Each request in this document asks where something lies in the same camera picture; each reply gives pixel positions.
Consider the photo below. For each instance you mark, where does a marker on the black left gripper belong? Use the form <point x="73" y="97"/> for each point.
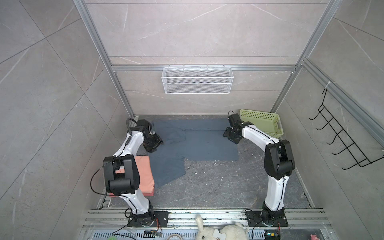
<point x="158" y="142"/>

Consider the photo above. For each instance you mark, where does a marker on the aluminium front rail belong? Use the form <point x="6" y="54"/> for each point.
<point x="297" y="218"/>

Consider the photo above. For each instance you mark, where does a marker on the aluminium frame post right corner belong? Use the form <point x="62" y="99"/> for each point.
<point x="325" y="19"/>

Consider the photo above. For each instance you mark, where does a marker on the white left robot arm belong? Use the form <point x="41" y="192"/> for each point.
<point x="138" y="203"/>

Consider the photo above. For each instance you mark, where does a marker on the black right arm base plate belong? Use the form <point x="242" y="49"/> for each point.
<point x="253" y="220"/>

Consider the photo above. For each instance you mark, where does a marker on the white plush toy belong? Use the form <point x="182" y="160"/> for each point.
<point x="229" y="232"/>

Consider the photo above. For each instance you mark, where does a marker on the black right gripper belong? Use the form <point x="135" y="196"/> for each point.
<point x="226" y="133"/>

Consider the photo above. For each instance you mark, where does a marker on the folded pink t-shirt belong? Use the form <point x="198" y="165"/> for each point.
<point x="146" y="177"/>

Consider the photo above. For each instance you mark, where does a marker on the white wire mesh basket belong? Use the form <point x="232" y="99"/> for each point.
<point x="198" y="80"/>

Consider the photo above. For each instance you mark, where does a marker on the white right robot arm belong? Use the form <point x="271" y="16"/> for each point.
<point x="279" y="164"/>

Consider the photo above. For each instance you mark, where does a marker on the black wire hook rack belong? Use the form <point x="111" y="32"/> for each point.
<point x="349" y="145"/>

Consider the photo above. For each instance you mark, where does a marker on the aluminium frame post left corner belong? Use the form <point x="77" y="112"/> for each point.
<point x="90" y="26"/>

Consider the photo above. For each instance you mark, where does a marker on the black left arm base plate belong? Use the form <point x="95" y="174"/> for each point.
<point x="156" y="219"/>

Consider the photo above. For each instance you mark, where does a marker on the light green plastic basket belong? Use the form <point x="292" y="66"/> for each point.
<point x="269" y="123"/>

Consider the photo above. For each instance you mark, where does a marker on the aluminium frame post corner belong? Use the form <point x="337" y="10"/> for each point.
<point x="90" y="26"/>
<point x="325" y="19"/>

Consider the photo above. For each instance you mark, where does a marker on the blue-grey t-shirt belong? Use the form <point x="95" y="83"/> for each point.
<point x="194" y="140"/>

